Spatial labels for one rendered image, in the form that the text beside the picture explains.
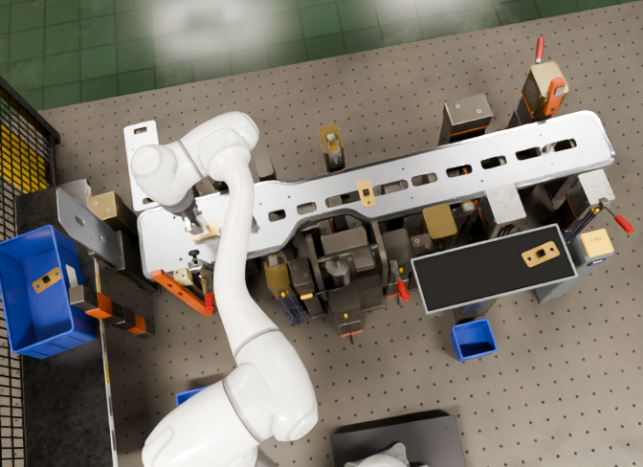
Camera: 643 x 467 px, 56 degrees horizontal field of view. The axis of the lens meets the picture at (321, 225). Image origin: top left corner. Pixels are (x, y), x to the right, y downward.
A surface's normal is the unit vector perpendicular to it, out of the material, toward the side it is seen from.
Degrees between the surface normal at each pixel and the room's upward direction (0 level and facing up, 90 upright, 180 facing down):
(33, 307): 0
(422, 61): 0
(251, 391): 9
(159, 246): 0
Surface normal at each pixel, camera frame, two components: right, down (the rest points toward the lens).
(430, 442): -0.12, -0.37
